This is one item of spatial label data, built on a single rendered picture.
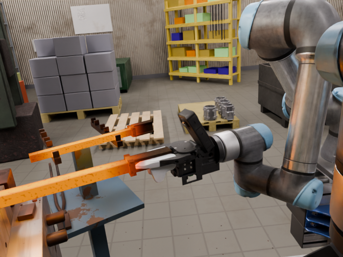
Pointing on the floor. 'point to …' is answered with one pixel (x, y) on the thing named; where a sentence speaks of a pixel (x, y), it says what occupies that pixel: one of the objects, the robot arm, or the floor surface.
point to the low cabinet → (124, 73)
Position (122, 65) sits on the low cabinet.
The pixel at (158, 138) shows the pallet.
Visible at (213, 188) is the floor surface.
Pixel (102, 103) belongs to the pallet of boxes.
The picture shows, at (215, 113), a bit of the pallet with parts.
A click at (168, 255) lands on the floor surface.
